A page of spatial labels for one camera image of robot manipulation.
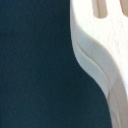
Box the black table mat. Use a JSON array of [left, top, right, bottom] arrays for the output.
[[0, 0, 112, 128]]

